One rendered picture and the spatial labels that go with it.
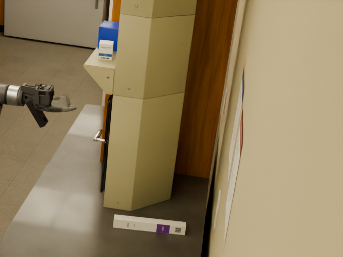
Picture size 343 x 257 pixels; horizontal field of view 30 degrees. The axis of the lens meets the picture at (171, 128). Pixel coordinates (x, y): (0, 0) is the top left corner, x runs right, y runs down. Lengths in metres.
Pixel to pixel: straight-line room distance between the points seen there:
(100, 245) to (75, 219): 0.18
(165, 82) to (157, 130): 0.19
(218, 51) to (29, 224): 1.00
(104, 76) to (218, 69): 0.55
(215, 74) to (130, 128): 0.48
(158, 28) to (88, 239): 0.79
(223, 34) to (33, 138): 2.89
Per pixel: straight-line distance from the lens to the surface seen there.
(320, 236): 0.47
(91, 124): 3.23
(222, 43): 2.60
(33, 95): 2.44
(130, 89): 2.30
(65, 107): 2.41
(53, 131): 5.35
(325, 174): 0.48
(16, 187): 4.52
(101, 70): 2.30
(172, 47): 2.32
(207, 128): 2.73
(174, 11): 2.28
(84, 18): 7.42
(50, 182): 2.68
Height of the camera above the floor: 2.26
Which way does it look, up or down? 24 degrees down
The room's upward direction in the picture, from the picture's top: 7 degrees clockwise
